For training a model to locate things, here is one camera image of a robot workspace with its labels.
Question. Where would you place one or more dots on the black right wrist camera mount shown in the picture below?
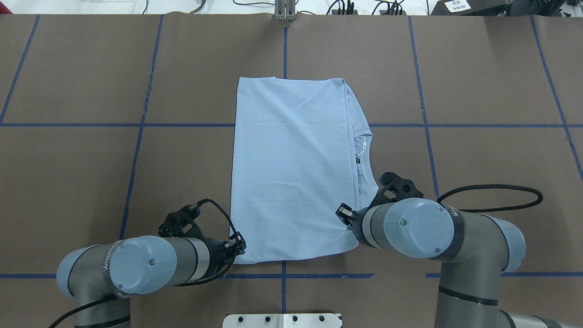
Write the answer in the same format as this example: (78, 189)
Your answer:
(394, 189)

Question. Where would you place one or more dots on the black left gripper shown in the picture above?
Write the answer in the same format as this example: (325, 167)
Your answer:
(219, 255)

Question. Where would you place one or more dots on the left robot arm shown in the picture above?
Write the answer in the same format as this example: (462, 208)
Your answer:
(103, 278)

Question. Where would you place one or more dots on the light blue t-shirt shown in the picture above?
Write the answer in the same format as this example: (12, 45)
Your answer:
(302, 148)

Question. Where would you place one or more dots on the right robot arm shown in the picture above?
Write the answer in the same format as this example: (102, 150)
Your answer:
(474, 250)

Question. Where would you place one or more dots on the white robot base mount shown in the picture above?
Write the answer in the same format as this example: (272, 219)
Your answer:
(284, 320)

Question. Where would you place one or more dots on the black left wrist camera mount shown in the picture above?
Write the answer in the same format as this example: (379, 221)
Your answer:
(182, 223)

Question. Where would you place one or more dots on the aluminium frame post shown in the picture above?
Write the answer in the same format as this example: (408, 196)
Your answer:
(285, 10)

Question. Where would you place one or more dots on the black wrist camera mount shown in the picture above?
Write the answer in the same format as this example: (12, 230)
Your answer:
(182, 223)
(394, 189)

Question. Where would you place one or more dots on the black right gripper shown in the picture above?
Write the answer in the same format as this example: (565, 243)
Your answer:
(355, 223)

